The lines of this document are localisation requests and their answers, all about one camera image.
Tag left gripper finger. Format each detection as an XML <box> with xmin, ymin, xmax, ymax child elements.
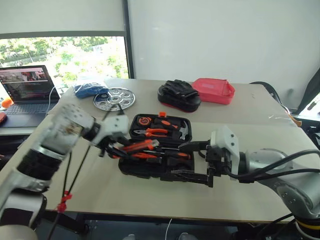
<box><xmin>112</xmin><ymin>132</ymin><xmax>131</xmax><ymax>147</ymax></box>
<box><xmin>106</xmin><ymin>146</ymin><xmax>129</xmax><ymax>160</ymax></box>

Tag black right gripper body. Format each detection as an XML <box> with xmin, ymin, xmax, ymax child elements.
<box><xmin>205</xmin><ymin>144</ymin><xmax>233</xmax><ymax>187</ymax></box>

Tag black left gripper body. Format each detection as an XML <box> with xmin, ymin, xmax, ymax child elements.
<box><xmin>99</xmin><ymin>133</ymin><xmax>119</xmax><ymax>157</ymax></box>

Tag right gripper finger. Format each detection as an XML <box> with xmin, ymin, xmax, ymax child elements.
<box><xmin>171</xmin><ymin>169</ymin><xmax>214</xmax><ymax>189</ymax></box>
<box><xmin>179</xmin><ymin>140</ymin><xmax>213</xmax><ymax>154</ymax></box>

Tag screwdriver orange black handle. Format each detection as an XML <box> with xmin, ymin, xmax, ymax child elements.
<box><xmin>129</xmin><ymin>152</ymin><xmax>159</xmax><ymax>161</ymax></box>
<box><xmin>144</xmin><ymin>148</ymin><xmax>194</xmax><ymax>162</ymax></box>

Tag orange black utility knife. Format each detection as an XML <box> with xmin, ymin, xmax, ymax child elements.
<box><xmin>121</xmin><ymin>139</ymin><xmax>160</xmax><ymax>153</ymax></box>

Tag black tool case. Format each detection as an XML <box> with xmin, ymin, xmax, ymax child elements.
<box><xmin>117</xmin><ymin>111</ymin><xmax>202</xmax><ymax>182</ymax></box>

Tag claw hammer black orange grip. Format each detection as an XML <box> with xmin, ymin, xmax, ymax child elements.
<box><xmin>154</xmin><ymin>117</ymin><xmax>191</xmax><ymax>141</ymax></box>

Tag round metal steamer plate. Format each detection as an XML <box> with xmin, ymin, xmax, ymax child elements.
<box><xmin>93</xmin><ymin>87</ymin><xmax>137</xmax><ymax>112</ymax></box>

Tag black boxing pad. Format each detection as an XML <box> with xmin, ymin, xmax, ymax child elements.
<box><xmin>156</xmin><ymin>79</ymin><xmax>202</xmax><ymax>114</ymax></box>

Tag red zip pouch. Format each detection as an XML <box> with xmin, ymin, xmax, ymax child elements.
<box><xmin>191</xmin><ymin>77</ymin><xmax>236</xmax><ymax>106</ymax></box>

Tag blue plastic bag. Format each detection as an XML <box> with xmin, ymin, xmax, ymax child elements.
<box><xmin>72</xmin><ymin>81</ymin><xmax>109</xmax><ymax>99</ymax></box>

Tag dark open laptop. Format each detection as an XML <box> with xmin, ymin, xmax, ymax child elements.
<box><xmin>0</xmin><ymin>65</ymin><xmax>61</xmax><ymax>129</ymax></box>

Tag orange round object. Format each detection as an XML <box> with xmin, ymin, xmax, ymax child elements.
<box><xmin>0</xmin><ymin>98</ymin><xmax>14</xmax><ymax>111</ymax></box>

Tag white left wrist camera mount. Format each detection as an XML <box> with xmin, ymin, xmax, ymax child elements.
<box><xmin>96</xmin><ymin>114</ymin><xmax>130</xmax><ymax>149</ymax></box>

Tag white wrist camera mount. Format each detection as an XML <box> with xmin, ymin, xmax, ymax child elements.
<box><xmin>209</xmin><ymin>125</ymin><xmax>241</xmax><ymax>181</ymax></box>
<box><xmin>96</xmin><ymin>114</ymin><xmax>130</xmax><ymax>149</ymax></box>

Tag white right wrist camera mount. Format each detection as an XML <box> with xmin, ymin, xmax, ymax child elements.
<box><xmin>209</xmin><ymin>125</ymin><xmax>241</xmax><ymax>181</ymax></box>

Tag orange handled pliers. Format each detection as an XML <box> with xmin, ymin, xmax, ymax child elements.
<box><xmin>133</xmin><ymin>127</ymin><xmax>169</xmax><ymax>138</ymax></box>

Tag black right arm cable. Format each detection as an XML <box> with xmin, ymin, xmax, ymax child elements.
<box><xmin>223</xmin><ymin>149</ymin><xmax>320</xmax><ymax>184</ymax></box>

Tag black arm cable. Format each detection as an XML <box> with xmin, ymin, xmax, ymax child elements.
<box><xmin>47</xmin><ymin>103</ymin><xmax>126</xmax><ymax>240</ymax></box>
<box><xmin>223</xmin><ymin>149</ymin><xmax>320</xmax><ymax>184</ymax></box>

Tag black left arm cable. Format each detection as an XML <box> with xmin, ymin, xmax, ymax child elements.
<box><xmin>47</xmin><ymin>103</ymin><xmax>126</xmax><ymax>240</ymax></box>

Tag white hanging cable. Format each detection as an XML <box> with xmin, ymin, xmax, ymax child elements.
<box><xmin>165</xmin><ymin>217</ymin><xmax>174</xmax><ymax>240</ymax></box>

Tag black metal table frame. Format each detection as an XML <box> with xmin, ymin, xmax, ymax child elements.
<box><xmin>41</xmin><ymin>210</ymin><xmax>296</xmax><ymax>235</ymax></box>

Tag white laptop charger cable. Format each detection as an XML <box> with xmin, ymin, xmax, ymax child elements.
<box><xmin>48</xmin><ymin>86</ymin><xmax>61</xmax><ymax>116</ymax></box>

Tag dark window frame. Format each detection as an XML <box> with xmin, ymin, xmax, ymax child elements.
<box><xmin>0</xmin><ymin>0</ymin><xmax>136</xmax><ymax>80</ymax></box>

